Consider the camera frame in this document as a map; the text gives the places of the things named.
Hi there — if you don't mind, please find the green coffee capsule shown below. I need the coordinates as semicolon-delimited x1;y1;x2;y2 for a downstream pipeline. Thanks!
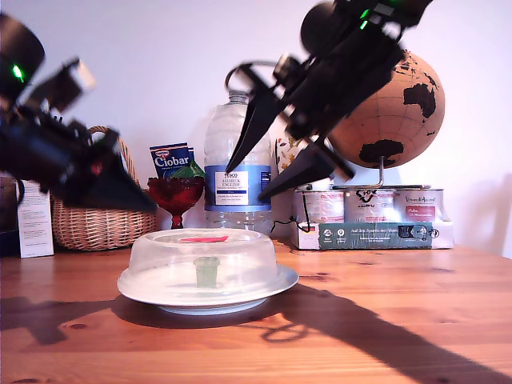
193;257;222;289

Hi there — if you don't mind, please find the white round plate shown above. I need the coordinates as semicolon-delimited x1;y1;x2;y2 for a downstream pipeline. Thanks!
117;263;300;316

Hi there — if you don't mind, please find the leaf print napkin box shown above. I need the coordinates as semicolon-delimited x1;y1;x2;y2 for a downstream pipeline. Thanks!
275;135;303;173

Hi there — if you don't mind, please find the large clear water bottle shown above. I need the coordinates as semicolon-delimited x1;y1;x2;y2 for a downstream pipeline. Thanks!
203;90;273;237

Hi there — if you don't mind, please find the white can pink label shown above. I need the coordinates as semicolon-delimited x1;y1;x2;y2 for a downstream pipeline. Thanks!
295;190;345;225

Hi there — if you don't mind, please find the red glass goblet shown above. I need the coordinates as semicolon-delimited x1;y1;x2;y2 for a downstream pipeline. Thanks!
147;177;206;230

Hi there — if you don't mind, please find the white can black scribble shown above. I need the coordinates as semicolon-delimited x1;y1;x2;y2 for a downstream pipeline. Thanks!
343;189;395;225

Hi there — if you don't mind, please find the green foil wrapper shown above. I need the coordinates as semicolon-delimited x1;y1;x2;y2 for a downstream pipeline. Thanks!
170;161;207;180

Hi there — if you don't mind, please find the white printed carton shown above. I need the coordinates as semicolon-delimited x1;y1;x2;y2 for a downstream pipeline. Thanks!
18;179;55;258

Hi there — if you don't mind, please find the cork globe on stand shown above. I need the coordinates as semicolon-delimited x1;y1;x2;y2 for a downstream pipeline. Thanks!
327;50;446;191

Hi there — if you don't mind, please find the white can red label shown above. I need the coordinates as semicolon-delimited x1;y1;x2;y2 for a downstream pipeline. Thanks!
394;189;444;223

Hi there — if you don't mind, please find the white round security camera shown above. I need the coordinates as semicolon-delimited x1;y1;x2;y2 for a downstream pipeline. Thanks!
295;178;335;192

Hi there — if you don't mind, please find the thin black power cable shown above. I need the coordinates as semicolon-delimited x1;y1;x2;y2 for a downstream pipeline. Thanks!
270;191;313;235

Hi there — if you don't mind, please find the wicker basket with handle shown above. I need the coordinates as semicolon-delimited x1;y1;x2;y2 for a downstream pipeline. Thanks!
51;126;159;252

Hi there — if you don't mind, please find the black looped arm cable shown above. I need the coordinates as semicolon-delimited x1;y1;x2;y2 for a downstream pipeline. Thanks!
223;59;281;94

